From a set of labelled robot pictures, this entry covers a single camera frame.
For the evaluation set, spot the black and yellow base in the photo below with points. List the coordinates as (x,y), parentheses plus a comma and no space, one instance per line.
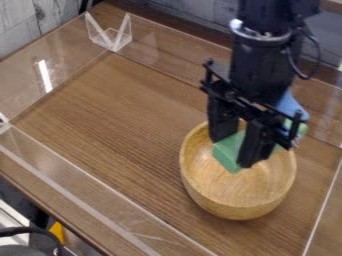
(55,240)

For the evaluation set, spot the green foam block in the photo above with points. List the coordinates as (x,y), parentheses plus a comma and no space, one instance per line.
(226,149)

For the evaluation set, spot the brown wooden bowl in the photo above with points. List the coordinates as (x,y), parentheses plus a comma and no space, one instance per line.
(237,196)

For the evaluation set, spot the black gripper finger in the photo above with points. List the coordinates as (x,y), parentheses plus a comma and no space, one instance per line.
(258,143)
(224,119)

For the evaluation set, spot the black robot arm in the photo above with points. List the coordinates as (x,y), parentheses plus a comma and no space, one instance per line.
(276,10)

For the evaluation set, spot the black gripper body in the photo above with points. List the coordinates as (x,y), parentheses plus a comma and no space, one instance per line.
(257,79)

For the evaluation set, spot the clear acrylic front wall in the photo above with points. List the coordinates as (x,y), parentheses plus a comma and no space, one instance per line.
(113,223)

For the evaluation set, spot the clear acrylic corner bracket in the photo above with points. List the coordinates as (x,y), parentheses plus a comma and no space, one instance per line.
(113,39)

